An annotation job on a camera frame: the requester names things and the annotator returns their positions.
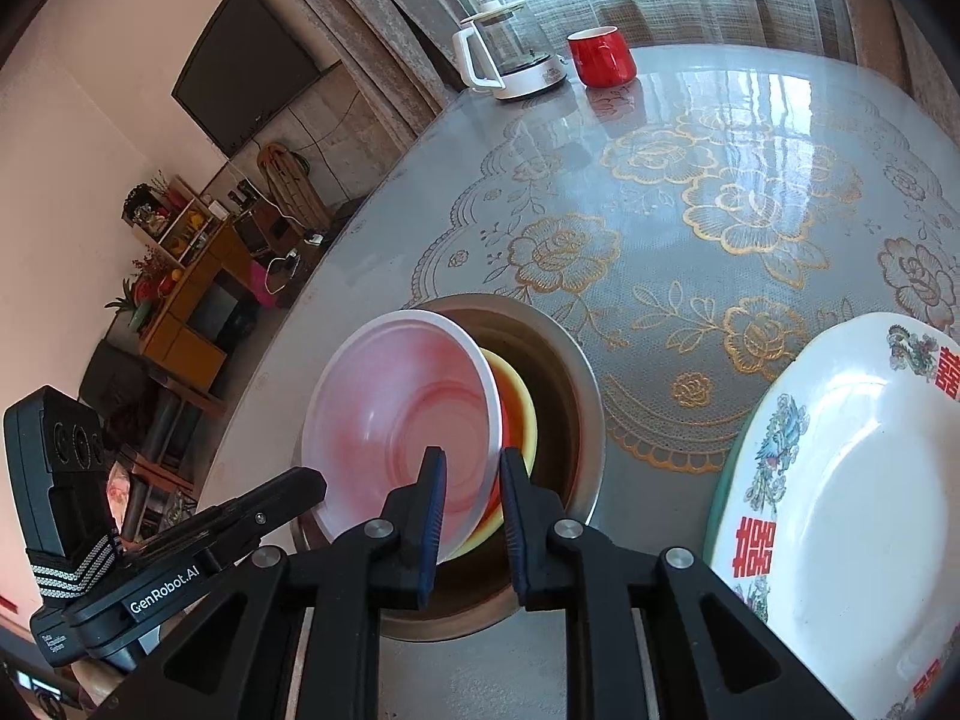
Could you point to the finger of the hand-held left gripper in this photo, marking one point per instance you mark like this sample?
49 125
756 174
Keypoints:
270 502

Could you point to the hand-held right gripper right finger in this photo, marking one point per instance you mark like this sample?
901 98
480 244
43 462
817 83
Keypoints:
514 517

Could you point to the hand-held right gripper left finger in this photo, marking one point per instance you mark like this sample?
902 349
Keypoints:
435 510

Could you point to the red plastic bowl white rim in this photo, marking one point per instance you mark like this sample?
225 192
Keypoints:
390 420

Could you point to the yellow bowl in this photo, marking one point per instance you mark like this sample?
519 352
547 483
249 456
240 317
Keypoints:
519 405

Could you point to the stainless steel bowl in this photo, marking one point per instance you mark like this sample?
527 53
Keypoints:
562 405

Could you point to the teal plate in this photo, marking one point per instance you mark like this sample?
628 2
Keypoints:
716 487

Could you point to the white plate red character print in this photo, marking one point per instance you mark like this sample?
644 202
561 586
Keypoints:
840 480

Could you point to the dark low table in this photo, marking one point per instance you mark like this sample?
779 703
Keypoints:
142 405

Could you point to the wooden shelf cabinet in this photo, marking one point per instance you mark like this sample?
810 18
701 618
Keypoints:
187 300

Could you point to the small wooden rack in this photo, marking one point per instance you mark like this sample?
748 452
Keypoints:
289 187

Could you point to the lace tablecloth gold flowers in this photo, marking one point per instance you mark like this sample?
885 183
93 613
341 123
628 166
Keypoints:
675 240

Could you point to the red cup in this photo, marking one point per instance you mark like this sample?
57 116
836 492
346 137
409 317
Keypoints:
600 56

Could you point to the grey patterned curtain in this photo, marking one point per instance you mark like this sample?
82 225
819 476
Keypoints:
352 22

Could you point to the black wall television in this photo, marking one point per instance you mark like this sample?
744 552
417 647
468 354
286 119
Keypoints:
240 67

